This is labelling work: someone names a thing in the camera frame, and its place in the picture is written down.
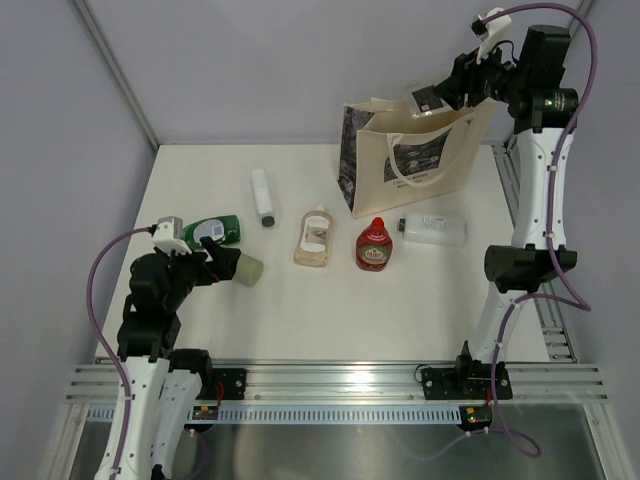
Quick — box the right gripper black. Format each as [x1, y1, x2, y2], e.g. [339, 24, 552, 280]
[434, 35, 529, 111]

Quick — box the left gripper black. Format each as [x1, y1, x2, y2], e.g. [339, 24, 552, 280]
[158, 236, 240, 311]

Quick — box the black labelled pouch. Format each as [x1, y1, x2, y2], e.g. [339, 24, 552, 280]
[409, 85, 448, 117]

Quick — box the green bottle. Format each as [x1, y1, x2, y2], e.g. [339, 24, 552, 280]
[182, 215, 241, 251]

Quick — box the white tube bottle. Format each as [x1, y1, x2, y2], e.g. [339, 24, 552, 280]
[251, 169, 276, 228]

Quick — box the clear amber soap bottle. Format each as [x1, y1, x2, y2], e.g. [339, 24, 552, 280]
[293, 204, 334, 268]

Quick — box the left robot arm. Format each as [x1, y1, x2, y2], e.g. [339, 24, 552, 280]
[95, 239, 247, 479]

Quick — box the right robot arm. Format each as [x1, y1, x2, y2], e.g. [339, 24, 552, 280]
[420, 18, 579, 400]

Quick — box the canvas tote bag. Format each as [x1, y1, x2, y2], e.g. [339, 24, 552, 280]
[337, 99, 496, 218]

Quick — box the pale green cylinder container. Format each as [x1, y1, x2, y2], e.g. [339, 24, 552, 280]
[234, 253, 264, 287]

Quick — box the clear flat bottle black cap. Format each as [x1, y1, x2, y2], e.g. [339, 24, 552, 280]
[398, 212, 467, 247]

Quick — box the red Fairy dish soap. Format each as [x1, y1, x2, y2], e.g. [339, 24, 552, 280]
[355, 217, 393, 271]

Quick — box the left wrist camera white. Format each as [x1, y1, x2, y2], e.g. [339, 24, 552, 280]
[152, 216, 192, 256]

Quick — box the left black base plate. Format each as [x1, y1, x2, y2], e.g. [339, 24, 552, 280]
[196, 368, 247, 401]

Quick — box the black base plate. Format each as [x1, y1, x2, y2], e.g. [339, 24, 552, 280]
[196, 368, 247, 401]
[416, 362, 514, 401]

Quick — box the white slotted cable duct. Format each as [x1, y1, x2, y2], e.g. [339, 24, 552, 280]
[87, 404, 464, 426]

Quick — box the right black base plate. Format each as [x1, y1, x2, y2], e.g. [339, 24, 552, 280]
[416, 362, 514, 401]

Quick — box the aluminium front rail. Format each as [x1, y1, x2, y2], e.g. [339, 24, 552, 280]
[65, 363, 608, 404]

